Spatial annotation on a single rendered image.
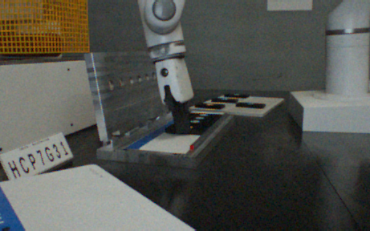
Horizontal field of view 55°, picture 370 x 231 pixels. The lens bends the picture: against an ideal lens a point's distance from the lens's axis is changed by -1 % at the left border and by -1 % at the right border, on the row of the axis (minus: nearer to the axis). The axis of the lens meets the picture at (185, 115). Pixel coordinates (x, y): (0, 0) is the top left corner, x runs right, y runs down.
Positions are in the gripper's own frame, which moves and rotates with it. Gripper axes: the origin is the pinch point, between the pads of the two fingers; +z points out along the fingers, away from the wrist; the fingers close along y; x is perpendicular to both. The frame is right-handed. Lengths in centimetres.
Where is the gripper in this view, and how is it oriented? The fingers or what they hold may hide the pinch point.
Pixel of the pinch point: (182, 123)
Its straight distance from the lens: 83.2
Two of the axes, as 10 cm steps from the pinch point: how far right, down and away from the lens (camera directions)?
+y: 2.9, -1.8, 9.4
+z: 2.0, 9.7, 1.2
